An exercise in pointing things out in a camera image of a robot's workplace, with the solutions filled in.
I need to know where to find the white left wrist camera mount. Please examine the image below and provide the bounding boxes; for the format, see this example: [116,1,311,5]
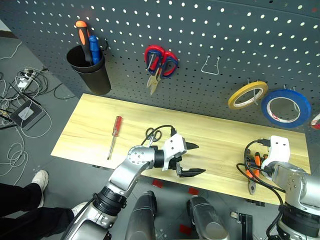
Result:
[161,133,188,172]

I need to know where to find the black handled scissors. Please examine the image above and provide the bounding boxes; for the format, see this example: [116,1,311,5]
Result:
[144,127,163,148]

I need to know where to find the blue handled screwdriver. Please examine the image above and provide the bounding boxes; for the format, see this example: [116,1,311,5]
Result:
[88,35,102,65]

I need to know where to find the orange black pliers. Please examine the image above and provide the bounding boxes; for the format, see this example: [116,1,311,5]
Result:
[245,151,263,196]

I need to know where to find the silver wire double hook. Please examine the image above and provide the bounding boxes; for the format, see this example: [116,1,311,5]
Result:
[200,55,221,75]

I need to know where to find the orange black screwdriver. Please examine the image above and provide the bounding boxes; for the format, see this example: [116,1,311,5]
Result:
[75,20,94,66]

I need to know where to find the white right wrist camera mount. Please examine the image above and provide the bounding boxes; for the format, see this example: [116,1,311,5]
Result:
[260,135,291,173]

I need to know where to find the red handled screwdriver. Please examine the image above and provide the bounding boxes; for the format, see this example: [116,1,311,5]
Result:
[106,115,123,161]

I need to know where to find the white power strip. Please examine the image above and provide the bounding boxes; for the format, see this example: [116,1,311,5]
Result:
[16,76,32,89]

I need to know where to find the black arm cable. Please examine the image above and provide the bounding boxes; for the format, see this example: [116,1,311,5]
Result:
[236,138,287,238]
[140,124,177,146]

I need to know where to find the person's black trousers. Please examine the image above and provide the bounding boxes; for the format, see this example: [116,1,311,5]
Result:
[0,182,76,240]

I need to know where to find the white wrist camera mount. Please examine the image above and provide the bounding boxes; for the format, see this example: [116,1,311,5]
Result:
[161,133,188,172]
[260,135,291,173]

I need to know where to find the black table clamp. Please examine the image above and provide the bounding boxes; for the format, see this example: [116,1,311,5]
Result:
[246,199,266,207]

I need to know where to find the black tool cup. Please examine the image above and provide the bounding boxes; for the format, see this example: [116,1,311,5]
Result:
[66,44,112,96]

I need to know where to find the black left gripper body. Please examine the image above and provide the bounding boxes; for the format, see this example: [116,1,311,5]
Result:
[168,139,190,171]

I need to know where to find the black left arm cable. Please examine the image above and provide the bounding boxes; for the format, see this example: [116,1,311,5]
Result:
[140,124,177,146]

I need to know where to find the white coiled floor cable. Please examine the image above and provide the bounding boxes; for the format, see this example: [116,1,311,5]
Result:
[0,142,30,186]

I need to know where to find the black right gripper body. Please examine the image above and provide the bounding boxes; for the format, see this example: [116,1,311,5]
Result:
[259,152,270,166]

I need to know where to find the silver scissors hook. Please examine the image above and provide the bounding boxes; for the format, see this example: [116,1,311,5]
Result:
[146,53,156,72]

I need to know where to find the silver blue tape hook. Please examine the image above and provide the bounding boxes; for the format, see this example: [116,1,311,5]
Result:
[283,84,301,113]

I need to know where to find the black metal bracket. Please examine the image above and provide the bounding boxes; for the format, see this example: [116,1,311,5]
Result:
[229,211,253,240]

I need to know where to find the black floor cable tangle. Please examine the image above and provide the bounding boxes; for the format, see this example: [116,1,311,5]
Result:
[0,66,76,131]

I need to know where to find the white shoe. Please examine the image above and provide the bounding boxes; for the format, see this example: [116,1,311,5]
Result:
[31,169,50,208]
[71,201,89,217]

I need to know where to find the silver yellow tape hook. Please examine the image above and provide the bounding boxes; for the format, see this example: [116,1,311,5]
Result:
[246,77,260,107]

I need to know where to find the blue tape roll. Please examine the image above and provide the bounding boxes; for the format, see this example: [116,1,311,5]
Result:
[261,89,313,130]

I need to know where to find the black box device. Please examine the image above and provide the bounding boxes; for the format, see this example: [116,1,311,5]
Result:
[9,101,47,131]

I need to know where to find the yellow tape roll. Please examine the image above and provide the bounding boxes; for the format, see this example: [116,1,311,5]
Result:
[227,81,270,111]

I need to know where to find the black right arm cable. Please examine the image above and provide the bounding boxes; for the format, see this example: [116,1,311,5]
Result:
[236,138,287,238]

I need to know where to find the red blue scissors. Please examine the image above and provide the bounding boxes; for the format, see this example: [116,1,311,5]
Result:
[144,44,180,96]

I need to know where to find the dark grey pegboard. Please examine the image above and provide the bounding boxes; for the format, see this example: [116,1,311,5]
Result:
[0,0,320,151]

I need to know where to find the dark rounded robot leg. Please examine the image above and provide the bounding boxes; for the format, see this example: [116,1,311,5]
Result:
[124,190,158,240]
[186,195,230,240]

